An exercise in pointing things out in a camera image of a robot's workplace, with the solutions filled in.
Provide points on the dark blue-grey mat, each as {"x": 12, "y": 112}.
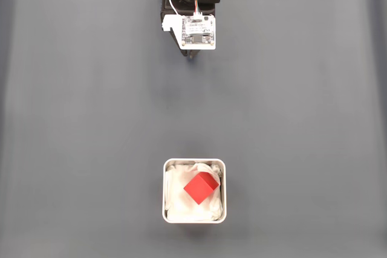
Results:
{"x": 272, "y": 104}

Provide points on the white crumpled cloth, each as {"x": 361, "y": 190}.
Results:
{"x": 178, "y": 206}

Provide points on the white square box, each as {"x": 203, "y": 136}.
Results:
{"x": 164, "y": 191}

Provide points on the red cube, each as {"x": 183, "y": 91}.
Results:
{"x": 201, "y": 188}

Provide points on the white camera circuit board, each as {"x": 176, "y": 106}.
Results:
{"x": 198, "y": 33}

